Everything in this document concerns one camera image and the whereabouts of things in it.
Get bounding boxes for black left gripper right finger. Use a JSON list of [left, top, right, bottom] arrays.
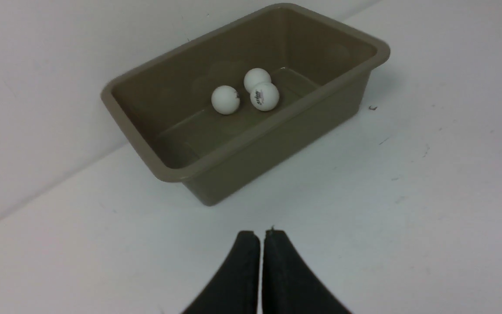
[[262, 229, 350, 314]]

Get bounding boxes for brown plastic bin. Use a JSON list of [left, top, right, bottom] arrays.
[[100, 3, 390, 205]]

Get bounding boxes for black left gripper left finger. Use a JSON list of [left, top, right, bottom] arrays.
[[183, 231, 261, 314]]

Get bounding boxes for white ping-pong ball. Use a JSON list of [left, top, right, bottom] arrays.
[[249, 82, 280, 112], [211, 85, 240, 115], [244, 68, 272, 93]]

